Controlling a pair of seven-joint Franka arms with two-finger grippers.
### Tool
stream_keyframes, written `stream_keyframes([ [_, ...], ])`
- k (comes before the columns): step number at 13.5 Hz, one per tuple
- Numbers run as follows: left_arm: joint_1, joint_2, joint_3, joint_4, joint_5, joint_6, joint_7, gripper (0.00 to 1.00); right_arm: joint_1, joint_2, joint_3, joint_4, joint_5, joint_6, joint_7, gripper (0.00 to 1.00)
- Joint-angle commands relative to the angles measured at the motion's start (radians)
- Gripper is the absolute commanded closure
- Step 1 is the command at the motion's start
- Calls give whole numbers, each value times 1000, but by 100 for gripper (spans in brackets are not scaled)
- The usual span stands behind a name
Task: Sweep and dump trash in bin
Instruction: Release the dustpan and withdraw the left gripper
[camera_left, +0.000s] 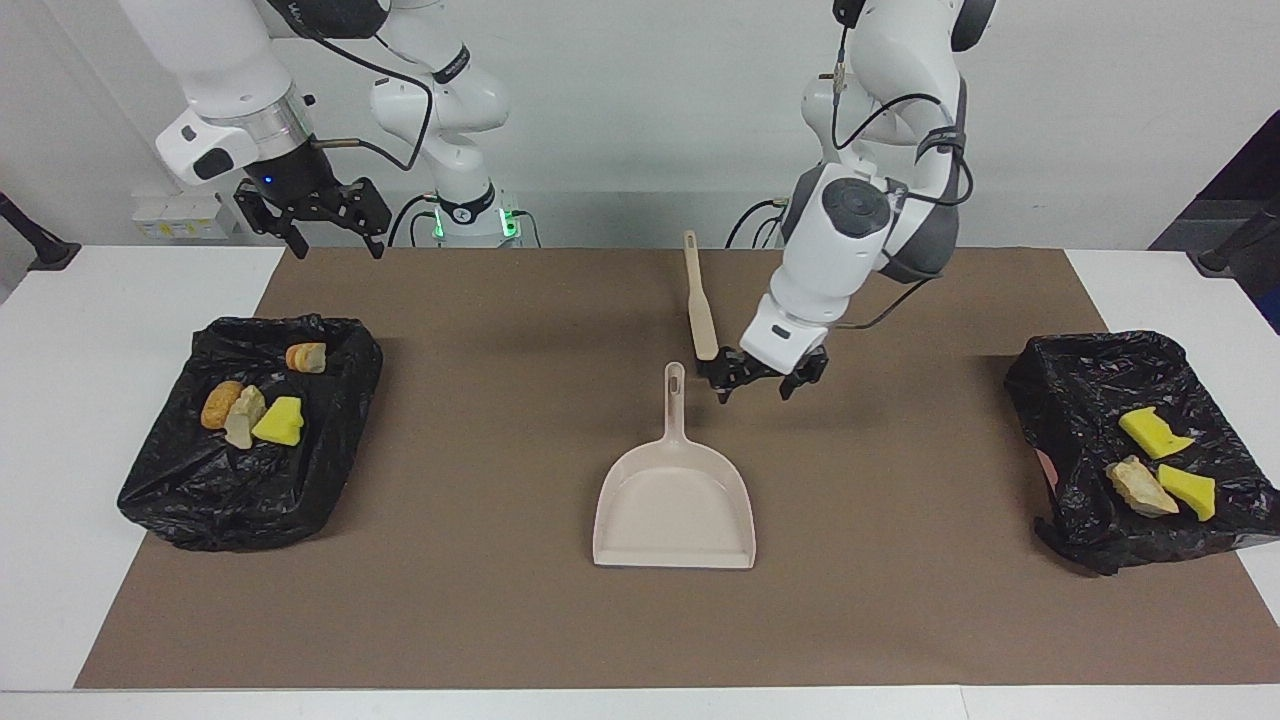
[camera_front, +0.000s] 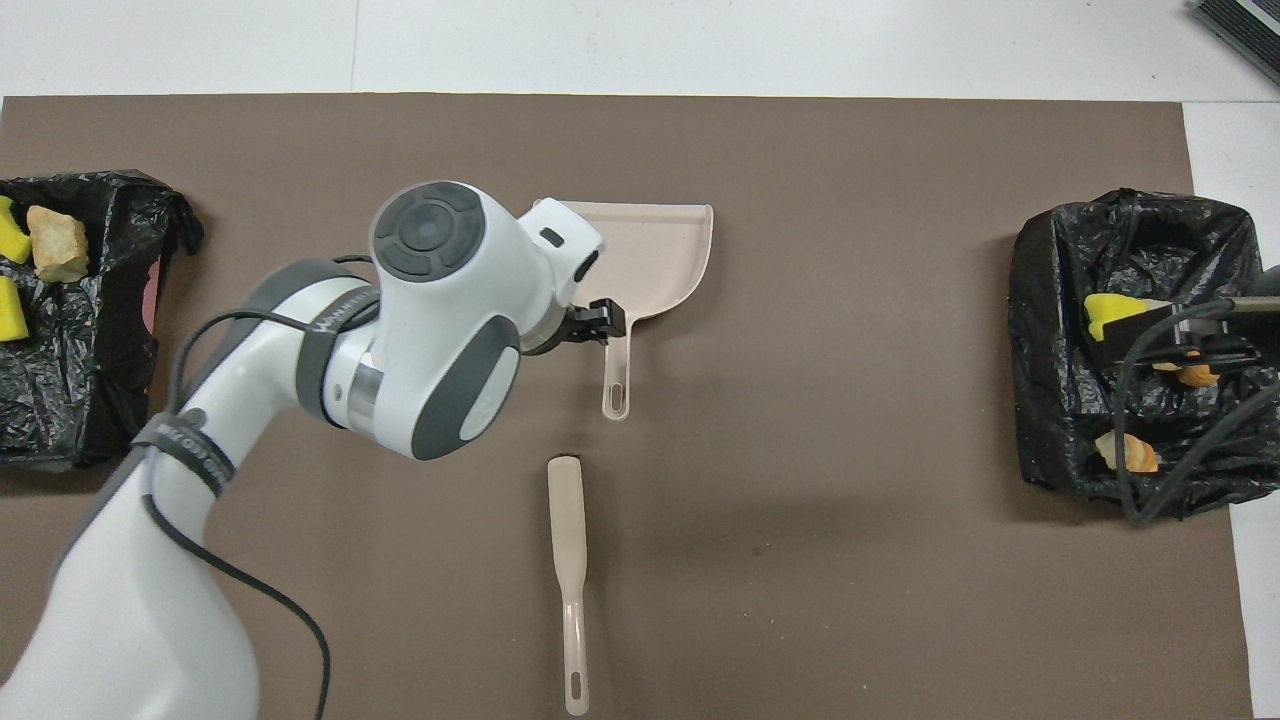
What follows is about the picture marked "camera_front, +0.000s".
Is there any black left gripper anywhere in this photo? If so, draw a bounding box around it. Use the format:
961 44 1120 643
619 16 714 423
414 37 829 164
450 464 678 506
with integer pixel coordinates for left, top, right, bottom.
520 298 627 357

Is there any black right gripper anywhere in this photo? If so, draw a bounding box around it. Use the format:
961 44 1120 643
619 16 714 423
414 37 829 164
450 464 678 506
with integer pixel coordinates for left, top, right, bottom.
1088 298 1263 373

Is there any brown oval bread roll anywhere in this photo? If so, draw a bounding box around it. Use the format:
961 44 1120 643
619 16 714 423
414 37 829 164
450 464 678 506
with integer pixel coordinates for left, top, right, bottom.
1150 360 1223 390

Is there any plain yellow sponge wedge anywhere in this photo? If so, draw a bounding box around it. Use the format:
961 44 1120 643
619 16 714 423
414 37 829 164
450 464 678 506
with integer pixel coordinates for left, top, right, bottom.
1085 293 1166 343

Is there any beige plastic dustpan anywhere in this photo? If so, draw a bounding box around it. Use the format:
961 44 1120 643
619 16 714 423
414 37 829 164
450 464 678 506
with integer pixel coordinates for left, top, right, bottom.
530 198 715 421

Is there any pale lumpy bread chunk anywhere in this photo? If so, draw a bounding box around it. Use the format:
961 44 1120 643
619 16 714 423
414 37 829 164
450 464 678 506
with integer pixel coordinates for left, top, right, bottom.
1095 430 1160 474

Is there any beige hand brush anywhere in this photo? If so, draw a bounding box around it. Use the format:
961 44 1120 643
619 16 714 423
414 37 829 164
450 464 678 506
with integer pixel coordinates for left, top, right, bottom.
547 455 592 717

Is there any striped croissant bread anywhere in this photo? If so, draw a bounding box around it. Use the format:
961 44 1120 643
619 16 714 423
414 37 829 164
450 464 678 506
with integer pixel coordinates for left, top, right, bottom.
27 205 90 284

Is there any notched yellow sponge piece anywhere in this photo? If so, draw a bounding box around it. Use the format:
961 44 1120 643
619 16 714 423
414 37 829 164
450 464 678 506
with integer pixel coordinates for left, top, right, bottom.
0 275 30 343

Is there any yellow and green sponge piece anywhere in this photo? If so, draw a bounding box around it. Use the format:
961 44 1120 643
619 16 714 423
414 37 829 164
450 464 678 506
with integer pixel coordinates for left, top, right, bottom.
0 195 32 266

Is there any black bag-lined trash bin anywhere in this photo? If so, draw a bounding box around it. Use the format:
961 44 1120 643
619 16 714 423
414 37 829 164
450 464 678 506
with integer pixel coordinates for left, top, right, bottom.
1008 188 1280 519

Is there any black bag-lined pink bin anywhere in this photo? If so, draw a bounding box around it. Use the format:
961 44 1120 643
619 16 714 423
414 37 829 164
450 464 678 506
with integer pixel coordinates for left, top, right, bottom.
0 170 206 473

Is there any brown table mat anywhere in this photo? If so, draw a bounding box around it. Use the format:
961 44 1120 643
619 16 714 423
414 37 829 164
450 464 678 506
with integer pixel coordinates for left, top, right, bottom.
0 95 1254 720

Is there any dark ribbed object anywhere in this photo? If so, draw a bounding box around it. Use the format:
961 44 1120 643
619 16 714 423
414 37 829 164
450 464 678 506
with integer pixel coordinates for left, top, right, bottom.
1192 0 1280 86

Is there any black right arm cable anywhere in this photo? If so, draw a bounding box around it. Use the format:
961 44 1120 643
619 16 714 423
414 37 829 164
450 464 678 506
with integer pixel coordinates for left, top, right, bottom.
1113 300 1280 527

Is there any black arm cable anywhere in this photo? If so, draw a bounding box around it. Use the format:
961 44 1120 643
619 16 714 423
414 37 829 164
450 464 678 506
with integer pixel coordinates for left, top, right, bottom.
140 255 386 720
1113 300 1280 527

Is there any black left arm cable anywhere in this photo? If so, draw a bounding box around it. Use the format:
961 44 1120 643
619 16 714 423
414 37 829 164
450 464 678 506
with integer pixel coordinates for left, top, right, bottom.
140 255 386 720

